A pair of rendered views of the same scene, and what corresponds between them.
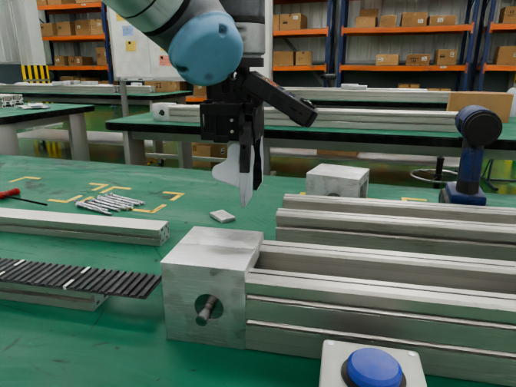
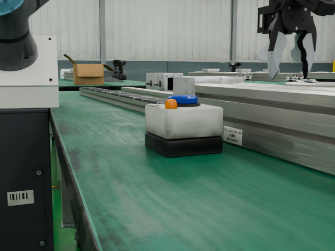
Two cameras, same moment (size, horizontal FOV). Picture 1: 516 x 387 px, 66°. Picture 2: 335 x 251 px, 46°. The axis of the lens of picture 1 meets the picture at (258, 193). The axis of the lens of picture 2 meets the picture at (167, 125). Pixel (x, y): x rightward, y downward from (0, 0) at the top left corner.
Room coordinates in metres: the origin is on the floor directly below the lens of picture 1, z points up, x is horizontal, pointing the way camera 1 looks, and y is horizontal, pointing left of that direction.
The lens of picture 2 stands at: (-0.07, -0.50, 0.89)
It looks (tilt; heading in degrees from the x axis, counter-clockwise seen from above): 8 degrees down; 55
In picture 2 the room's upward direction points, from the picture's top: straight up
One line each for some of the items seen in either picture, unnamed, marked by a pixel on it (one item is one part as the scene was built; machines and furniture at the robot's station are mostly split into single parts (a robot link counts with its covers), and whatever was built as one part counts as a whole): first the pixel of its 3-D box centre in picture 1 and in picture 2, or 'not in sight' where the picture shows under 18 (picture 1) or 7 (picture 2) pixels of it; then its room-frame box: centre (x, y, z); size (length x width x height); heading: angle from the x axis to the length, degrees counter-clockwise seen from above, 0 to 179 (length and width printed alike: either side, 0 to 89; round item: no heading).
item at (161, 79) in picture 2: not in sight; (166, 83); (0.91, 0.90, 0.83); 0.11 x 0.10 x 0.10; 170
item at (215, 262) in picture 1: (214, 288); (201, 102); (0.40, 0.05, 0.83); 0.12 x 0.09 x 0.10; 168
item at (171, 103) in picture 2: not in sight; (171, 103); (0.21, -0.11, 0.85); 0.02 x 0.02 x 0.01
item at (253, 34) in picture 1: (238, 42); not in sight; (0.59, 0.03, 1.10); 0.08 x 0.08 x 0.05
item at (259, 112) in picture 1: (234, 100); (284, 5); (0.60, 0.03, 1.02); 0.09 x 0.08 x 0.12; 78
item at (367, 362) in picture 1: (373, 372); (182, 102); (0.25, -0.09, 0.84); 0.04 x 0.04 x 0.02
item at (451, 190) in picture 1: (467, 163); not in sight; (0.75, -0.40, 0.89); 0.20 x 0.08 x 0.22; 161
